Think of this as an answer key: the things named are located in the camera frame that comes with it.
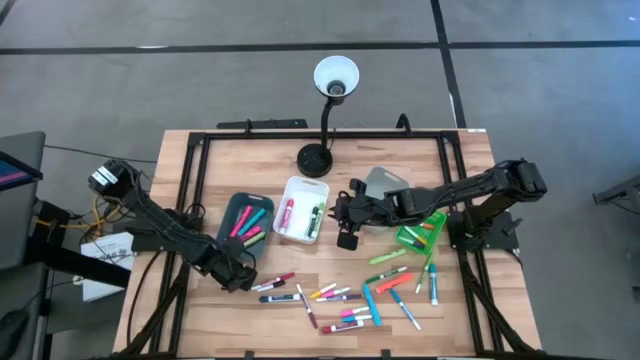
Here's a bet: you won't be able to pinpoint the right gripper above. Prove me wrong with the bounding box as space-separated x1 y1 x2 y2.
332 178 401 235

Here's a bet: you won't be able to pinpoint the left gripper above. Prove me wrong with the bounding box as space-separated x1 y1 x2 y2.
209 252 260 295

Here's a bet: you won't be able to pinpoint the green cap white marker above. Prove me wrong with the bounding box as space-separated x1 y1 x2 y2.
313 201 327 237

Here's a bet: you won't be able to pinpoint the black cap white marker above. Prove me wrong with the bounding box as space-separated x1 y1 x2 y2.
255 279 287 294

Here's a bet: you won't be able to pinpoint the green Expo marker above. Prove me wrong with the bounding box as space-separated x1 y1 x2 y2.
305 204 320 239
364 265 409 285

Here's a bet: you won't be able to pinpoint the red cap thin marker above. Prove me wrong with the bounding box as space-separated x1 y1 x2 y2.
250 271 297 292

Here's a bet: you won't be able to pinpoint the dark blue Expo marker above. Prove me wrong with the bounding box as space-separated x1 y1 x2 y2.
258 293 303 304

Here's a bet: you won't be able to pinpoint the white plastic bin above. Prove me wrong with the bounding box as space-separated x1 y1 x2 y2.
272 175 331 246

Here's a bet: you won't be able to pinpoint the red Expo marker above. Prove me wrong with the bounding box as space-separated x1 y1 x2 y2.
320 320 367 336
279 198 295 235

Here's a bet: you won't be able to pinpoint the grey plastic bin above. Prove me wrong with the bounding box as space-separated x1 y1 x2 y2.
360 165 412 236

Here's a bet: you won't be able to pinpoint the teal highlighter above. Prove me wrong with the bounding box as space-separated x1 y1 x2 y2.
236 207 268 238

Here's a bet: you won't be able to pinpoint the magenta thin marker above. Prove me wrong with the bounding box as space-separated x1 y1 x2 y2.
295 283 320 330

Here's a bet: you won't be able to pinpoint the teal plastic bin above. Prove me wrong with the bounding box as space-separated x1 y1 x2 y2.
215 191 276 251

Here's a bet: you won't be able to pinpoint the yellow cap thin marker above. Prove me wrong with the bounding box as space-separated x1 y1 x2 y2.
308 282 338 300

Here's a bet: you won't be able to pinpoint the yellow-orange thin marker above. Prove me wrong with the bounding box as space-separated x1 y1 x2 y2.
403 225 430 247

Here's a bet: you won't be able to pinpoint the purple label white marker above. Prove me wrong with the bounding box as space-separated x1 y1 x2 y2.
315 293 363 304

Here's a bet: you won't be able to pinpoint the orange highlighter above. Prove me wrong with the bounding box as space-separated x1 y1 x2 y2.
374 271 416 295

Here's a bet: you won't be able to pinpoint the green mesh basket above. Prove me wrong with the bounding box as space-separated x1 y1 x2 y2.
394 209 448 257

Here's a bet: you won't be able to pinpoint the light blue Sharpie highlighter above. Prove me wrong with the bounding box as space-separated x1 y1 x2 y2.
361 283 384 328

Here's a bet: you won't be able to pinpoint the light green thin marker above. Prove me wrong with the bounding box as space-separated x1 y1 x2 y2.
414 251 436 295

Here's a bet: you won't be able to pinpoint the teal Expo marker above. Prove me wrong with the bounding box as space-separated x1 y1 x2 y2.
427 263 440 308

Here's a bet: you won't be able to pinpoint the black power strip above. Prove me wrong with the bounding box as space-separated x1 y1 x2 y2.
215 118 310 131

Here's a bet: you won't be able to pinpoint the white paper sheets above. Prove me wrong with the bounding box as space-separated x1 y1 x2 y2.
79 231 135 303

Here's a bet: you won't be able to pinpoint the black stand beam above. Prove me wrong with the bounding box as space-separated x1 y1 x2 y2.
24 199 132 290

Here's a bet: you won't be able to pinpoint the grey side desk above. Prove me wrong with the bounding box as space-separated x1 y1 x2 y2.
0 130 51 360

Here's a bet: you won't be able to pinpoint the black computer mouse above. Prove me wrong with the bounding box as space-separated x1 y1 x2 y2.
0 309 29 360

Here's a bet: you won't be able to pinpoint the laptop with lit screen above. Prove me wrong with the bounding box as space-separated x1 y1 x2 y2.
0 149 44 192

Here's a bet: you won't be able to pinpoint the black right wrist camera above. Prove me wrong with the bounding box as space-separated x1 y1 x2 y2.
336 231 360 253

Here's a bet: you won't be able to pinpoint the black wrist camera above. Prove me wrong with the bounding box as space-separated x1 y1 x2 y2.
336 231 360 253
221 236 246 257

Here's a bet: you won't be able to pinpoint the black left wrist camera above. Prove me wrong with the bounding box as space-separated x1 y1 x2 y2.
221 236 246 257

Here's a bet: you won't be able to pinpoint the black aluminium table frame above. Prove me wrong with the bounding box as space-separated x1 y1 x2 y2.
113 128 541 360

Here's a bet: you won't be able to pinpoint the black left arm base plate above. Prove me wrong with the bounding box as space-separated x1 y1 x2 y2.
124 224 201 254

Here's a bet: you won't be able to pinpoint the thick black cable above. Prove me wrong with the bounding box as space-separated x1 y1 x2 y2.
125 249 166 349

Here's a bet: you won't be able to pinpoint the yellow cable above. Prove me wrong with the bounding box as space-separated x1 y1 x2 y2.
32 197 126 239

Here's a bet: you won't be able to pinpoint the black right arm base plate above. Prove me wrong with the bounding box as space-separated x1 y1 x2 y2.
448 212 521 252

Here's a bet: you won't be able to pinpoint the black floor cable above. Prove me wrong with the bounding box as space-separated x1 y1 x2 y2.
43 144 158 165

